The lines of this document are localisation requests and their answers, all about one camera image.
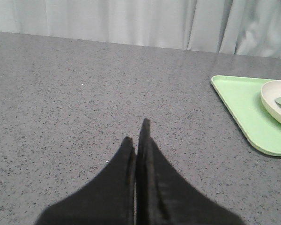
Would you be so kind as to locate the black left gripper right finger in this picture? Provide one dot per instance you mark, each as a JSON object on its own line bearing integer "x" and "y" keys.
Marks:
{"x": 164, "y": 197}

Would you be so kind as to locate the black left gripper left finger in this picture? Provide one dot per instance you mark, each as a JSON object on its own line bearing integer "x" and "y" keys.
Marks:
{"x": 108, "y": 199}

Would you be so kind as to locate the beige round plate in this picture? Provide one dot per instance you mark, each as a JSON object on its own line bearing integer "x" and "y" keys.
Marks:
{"x": 269, "y": 92}

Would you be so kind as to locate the light green tray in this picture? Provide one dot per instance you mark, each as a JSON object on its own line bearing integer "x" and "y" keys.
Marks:
{"x": 241, "y": 96}

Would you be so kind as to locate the white curtain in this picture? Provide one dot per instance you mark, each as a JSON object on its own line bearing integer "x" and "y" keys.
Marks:
{"x": 244, "y": 27}

